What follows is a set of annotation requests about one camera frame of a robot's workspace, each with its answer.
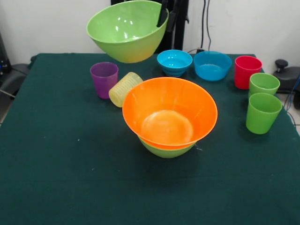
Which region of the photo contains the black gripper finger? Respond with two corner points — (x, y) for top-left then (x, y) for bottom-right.
(156, 0), (169, 28)
(165, 0), (181, 33)

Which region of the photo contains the green plastic bowl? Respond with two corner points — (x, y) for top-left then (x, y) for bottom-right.
(86, 0), (170, 64)
(138, 137), (196, 159)

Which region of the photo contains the yellow plastic cup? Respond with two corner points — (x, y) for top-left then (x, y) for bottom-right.
(108, 71), (144, 108)

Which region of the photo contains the red plastic cup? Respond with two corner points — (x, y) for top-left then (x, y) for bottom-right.
(234, 55), (263, 90)

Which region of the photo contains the large orange plastic bowl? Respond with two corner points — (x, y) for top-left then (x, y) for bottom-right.
(122, 76), (218, 151)

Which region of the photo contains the ribbed cyan plastic bowl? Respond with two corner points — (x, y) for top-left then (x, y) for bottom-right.
(157, 49), (193, 78)

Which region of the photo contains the translucent blue plastic bowl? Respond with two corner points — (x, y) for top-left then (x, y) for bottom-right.
(193, 51), (233, 82)

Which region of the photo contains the purple plastic cup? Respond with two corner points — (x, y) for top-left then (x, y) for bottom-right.
(90, 61), (119, 99)

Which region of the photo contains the green plastic cup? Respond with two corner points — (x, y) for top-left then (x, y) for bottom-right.
(248, 73), (281, 99)
(246, 92), (283, 135)

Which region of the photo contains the black stand base with knob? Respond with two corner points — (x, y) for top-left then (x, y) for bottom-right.
(274, 59), (300, 94)

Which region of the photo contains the dark green table cloth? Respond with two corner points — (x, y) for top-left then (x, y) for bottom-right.
(0, 53), (300, 225)

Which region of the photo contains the black wall cable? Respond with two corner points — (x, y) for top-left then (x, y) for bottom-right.
(200, 0), (213, 52)

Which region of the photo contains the blue cable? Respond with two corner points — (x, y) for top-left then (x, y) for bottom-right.
(285, 77), (300, 111)

